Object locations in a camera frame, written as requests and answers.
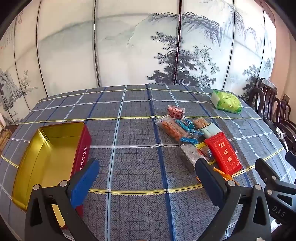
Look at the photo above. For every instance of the brown candy yellow-edged packet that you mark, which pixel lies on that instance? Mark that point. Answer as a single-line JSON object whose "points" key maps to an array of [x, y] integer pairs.
{"points": [[205, 151]]}

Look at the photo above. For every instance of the blue dark snack packet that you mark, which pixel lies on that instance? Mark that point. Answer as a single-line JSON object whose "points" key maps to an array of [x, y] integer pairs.
{"points": [[190, 137]]}

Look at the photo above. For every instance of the red tin box gold inside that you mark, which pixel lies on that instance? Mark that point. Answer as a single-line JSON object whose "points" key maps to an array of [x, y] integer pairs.
{"points": [[53, 150]]}

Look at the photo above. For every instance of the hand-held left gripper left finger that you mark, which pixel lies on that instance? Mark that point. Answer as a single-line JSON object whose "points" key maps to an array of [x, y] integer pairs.
{"points": [[84, 183]]}

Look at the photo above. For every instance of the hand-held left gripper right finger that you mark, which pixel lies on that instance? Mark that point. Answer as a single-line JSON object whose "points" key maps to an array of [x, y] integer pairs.
{"points": [[208, 182]]}

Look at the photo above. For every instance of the light wooden chair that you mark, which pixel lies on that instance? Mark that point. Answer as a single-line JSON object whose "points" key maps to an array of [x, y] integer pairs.
{"points": [[5, 135]]}

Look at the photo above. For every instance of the white and navy box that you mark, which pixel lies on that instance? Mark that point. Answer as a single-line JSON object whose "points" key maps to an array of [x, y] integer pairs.
{"points": [[210, 131]]}

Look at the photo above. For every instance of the pink red candy packet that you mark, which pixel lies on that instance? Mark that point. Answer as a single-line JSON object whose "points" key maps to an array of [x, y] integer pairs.
{"points": [[175, 112]]}

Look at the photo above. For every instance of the clear packet of orange snacks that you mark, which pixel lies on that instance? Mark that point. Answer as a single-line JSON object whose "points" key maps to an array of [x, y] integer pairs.
{"points": [[172, 128]]}

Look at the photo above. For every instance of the grey speckled snack packet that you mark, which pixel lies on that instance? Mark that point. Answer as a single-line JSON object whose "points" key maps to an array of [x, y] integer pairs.
{"points": [[190, 156]]}

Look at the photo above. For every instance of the green tissue pack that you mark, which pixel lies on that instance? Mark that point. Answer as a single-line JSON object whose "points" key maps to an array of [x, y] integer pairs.
{"points": [[226, 102]]}

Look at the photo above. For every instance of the blue grey plaid tablecloth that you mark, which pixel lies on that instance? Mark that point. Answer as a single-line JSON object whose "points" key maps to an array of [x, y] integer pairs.
{"points": [[138, 162]]}

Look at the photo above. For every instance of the small blue wrapper packet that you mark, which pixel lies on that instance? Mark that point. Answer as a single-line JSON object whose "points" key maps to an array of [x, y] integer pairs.
{"points": [[184, 124]]}

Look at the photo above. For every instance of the ink landscape folding screen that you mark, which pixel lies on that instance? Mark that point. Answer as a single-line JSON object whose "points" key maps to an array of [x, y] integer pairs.
{"points": [[115, 46]]}

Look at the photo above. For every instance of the brown cookie packet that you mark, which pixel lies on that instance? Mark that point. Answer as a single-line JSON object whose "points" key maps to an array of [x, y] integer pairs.
{"points": [[199, 122]]}

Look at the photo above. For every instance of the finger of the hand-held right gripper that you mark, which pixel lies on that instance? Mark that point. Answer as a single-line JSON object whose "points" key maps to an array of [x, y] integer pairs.
{"points": [[291, 158], [275, 183]]}

